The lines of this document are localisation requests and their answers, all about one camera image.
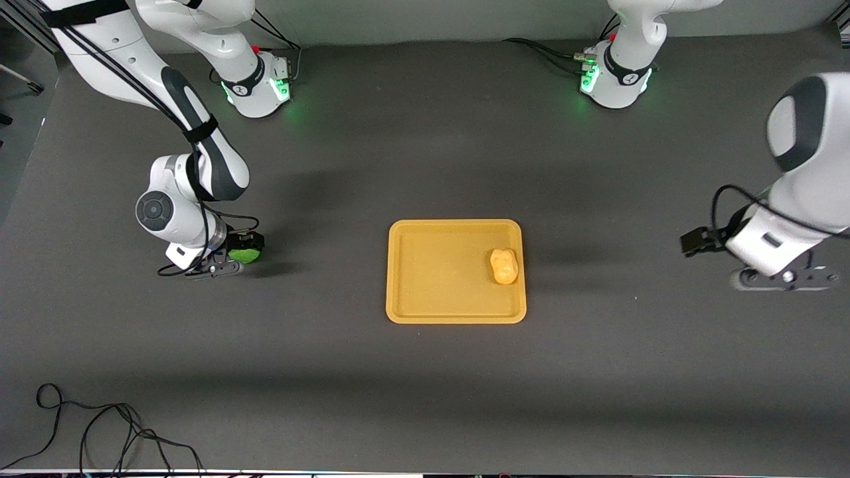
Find yellow potato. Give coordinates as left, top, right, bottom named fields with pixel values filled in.
left=489, top=248, right=519, bottom=286

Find yellow plastic tray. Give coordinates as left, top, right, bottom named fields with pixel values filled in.
left=385, top=218, right=528, bottom=325

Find dark grey table cloth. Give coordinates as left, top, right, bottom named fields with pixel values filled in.
left=0, top=27, right=850, bottom=473

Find thin black loose cable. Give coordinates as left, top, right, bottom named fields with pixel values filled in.
left=0, top=383, right=205, bottom=476

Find black right base cables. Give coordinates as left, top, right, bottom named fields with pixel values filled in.
left=250, top=11, right=304, bottom=86

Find black base cables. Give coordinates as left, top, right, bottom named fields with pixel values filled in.
left=501, top=13, right=622, bottom=77
left=250, top=11, right=304, bottom=86

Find black left base cables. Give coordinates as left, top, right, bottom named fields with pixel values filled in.
left=501, top=13, right=622, bottom=77

